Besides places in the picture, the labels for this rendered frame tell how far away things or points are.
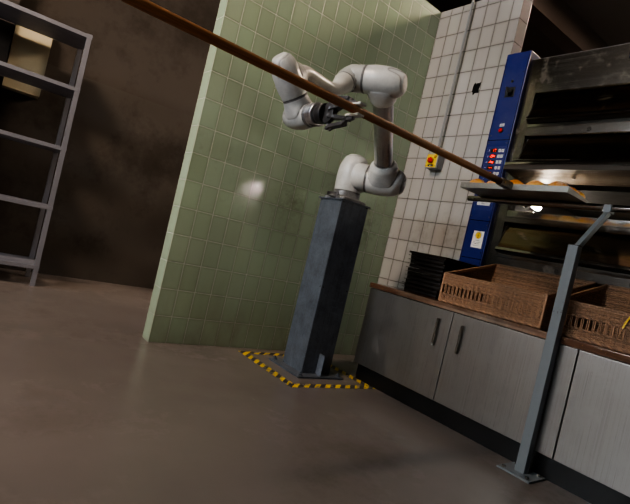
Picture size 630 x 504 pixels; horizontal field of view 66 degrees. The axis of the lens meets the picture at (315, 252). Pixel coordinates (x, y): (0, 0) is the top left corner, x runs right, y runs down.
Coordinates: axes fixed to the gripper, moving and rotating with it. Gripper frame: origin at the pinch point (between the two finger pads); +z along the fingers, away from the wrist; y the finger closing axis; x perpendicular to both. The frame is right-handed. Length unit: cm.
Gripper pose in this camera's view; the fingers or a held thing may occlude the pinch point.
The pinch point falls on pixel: (355, 110)
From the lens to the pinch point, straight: 174.3
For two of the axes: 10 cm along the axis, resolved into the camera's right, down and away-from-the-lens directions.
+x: -7.7, -1.7, -6.1
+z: 5.9, 1.5, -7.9
